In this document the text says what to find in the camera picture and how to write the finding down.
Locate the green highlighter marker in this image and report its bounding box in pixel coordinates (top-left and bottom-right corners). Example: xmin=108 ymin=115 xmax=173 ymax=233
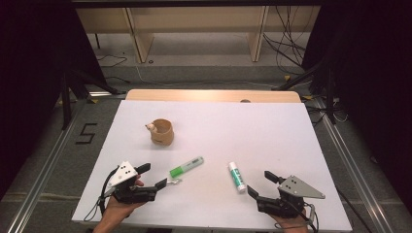
xmin=169 ymin=156 xmax=205 ymax=179

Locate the black metal stand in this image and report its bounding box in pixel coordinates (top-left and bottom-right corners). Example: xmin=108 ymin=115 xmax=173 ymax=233
xmin=271 ymin=57 xmax=338 ymax=126
xmin=59 ymin=64 xmax=121 ymax=131

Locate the grey right gripper cable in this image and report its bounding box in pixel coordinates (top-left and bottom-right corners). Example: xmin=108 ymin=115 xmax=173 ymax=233
xmin=273 ymin=202 xmax=321 ymax=233

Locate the white table cover sheet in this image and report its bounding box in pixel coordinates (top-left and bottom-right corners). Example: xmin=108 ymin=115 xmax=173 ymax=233
xmin=71 ymin=99 xmax=354 ymax=233

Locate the person's right hand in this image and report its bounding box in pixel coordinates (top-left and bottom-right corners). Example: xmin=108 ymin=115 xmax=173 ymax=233
xmin=270 ymin=209 xmax=311 ymax=233

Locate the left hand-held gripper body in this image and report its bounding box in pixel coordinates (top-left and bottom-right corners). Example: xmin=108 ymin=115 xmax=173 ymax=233
xmin=107 ymin=160 xmax=159 ymax=205

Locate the person's left hand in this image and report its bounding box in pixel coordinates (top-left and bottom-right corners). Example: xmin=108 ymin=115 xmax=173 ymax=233
xmin=104 ymin=179 xmax=146 ymax=221

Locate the thin black floor cable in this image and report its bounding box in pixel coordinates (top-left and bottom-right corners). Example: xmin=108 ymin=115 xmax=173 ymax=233
xmin=96 ymin=53 xmax=128 ymax=69

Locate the tan pen holder with bear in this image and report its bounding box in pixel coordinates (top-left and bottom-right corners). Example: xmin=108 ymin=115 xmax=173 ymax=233
xmin=145 ymin=118 xmax=176 ymax=147

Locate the bundle of black floor cables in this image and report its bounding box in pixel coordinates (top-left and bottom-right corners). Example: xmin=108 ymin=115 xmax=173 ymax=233
xmin=262 ymin=5 xmax=313 ymax=76

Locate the aluminium floor rail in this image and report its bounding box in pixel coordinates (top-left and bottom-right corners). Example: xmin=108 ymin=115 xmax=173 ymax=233
xmin=313 ymin=96 xmax=395 ymax=233
xmin=6 ymin=106 xmax=86 ymax=233

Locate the short aluminium bar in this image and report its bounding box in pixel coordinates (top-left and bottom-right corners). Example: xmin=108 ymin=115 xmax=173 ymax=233
xmin=88 ymin=90 xmax=126 ymax=98

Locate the white glue stick green label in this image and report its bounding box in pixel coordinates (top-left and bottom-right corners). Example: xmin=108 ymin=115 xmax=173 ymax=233
xmin=227 ymin=161 xmax=248 ymax=194

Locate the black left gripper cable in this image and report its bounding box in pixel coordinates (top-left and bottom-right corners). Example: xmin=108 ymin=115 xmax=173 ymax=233
xmin=83 ymin=166 xmax=120 ymax=223

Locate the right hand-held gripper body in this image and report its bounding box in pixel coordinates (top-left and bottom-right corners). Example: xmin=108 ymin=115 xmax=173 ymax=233
xmin=256 ymin=175 xmax=326 ymax=218

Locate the light wooden shelf unit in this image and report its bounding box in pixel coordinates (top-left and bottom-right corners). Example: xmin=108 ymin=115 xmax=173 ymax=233
xmin=76 ymin=6 xmax=322 ymax=64

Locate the black curtain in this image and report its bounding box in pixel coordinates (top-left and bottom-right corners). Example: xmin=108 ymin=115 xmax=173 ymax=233
xmin=0 ymin=0 xmax=109 ymax=199
xmin=300 ymin=0 xmax=412 ymax=208

